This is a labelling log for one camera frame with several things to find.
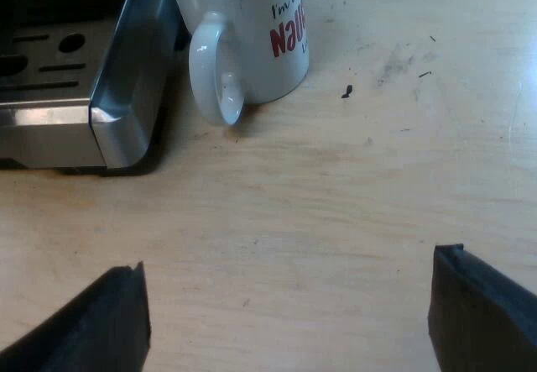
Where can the steel espresso machine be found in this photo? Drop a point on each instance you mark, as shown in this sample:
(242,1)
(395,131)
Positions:
(63,95)

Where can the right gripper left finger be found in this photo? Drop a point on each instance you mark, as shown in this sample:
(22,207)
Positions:
(92,330)

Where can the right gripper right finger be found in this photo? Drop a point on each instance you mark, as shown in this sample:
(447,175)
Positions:
(482,317)

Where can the white mug with red print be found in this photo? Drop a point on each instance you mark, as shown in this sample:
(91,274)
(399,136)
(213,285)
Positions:
(260,40)

